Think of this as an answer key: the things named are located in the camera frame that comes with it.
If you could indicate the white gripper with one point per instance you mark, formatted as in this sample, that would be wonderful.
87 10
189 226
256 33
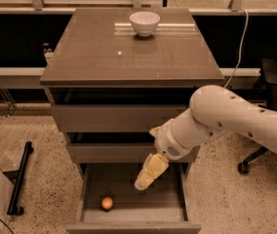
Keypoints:
166 142

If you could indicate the orange fruit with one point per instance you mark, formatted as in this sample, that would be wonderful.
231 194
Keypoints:
107 203

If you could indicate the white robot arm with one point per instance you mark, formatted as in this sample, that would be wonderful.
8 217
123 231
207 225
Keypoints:
213 111

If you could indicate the grey bottom drawer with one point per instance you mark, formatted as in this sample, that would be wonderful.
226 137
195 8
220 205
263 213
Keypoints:
159 209

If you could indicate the grey drawer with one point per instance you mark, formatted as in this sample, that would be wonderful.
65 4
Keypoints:
112 110
109 147
159 209

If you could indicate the grey middle drawer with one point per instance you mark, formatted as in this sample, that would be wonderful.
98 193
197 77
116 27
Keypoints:
109 147

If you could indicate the grey top drawer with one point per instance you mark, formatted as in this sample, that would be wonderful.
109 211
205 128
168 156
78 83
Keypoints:
112 110

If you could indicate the grey drawer cabinet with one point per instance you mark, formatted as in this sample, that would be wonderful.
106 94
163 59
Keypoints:
100 49

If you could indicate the black metal bar stand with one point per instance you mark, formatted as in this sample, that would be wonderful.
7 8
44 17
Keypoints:
16 177

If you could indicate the white ceramic bowl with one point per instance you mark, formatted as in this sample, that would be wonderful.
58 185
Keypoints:
144 23

